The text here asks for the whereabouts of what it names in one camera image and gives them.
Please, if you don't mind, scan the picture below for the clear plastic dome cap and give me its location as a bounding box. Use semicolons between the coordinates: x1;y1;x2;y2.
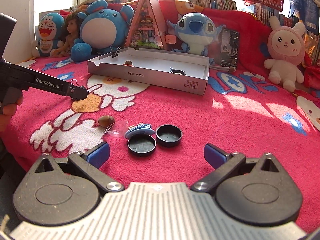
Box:
103;120;129;138

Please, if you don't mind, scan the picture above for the brown walnut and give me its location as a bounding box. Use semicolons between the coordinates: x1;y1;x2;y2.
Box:
98;115;115;128

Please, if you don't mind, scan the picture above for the black binder clip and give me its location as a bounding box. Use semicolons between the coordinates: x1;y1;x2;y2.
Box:
70;79;86;88

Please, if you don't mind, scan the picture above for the person's left hand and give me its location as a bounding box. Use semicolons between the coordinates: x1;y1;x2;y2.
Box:
0;95;24;132

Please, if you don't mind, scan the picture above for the blue Doraemon plush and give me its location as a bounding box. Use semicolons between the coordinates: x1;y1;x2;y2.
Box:
31;12;65;57

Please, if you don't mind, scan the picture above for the red cartoon blanket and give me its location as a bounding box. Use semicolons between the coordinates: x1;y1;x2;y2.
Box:
1;10;319;231

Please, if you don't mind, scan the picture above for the brown haired doll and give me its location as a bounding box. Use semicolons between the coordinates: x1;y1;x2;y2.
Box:
52;11;82;57

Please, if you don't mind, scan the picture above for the round blue mouse plush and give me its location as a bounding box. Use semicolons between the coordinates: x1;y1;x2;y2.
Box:
71;0;134;62

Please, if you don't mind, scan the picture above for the white cardboard box tray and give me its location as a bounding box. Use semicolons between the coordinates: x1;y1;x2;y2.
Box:
87;48;209;95

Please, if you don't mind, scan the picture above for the binder clip on box edge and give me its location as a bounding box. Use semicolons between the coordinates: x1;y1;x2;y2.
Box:
110;45;121;58

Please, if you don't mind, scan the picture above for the black smartphone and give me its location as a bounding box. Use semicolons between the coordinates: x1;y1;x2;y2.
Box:
218;28;240;68

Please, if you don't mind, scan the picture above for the pink bunny plush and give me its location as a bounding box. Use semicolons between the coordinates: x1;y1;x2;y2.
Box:
264;16;305;93

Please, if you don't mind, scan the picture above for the blue Stitch plush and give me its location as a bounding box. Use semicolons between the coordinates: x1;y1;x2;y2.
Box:
167;12;225;56

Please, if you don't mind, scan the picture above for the pink triangular miniature house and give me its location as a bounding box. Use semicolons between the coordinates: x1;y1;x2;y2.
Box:
124;0;177;50

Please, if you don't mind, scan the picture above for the blue paper bag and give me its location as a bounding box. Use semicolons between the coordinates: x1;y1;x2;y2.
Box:
289;0;319;35

